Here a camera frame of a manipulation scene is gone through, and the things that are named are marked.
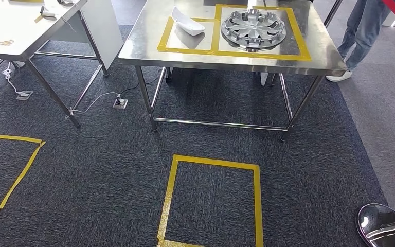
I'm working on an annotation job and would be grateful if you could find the stainless steel workbench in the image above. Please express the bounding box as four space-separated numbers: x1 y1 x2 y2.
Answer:
118 0 348 142

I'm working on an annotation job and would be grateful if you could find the grey plastic wheel hubcap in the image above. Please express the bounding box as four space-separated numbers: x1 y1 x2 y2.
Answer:
221 8 287 53

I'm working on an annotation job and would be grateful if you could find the white side panel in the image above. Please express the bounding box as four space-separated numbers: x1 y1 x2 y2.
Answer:
49 0 124 71

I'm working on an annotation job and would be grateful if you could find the chrome stanchion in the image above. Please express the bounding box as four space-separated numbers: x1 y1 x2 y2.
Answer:
355 203 395 247
324 0 343 28

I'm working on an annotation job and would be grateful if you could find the person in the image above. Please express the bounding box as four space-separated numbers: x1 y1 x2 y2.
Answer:
326 0 395 83

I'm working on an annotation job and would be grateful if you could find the stainless steel table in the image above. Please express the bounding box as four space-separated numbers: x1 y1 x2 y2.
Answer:
0 0 110 129

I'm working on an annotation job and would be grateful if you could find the black power cable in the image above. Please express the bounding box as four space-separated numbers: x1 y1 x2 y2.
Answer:
120 67 165 99

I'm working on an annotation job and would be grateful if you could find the white power cable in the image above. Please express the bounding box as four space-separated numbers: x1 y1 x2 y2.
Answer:
2 61 28 97
68 91 121 117

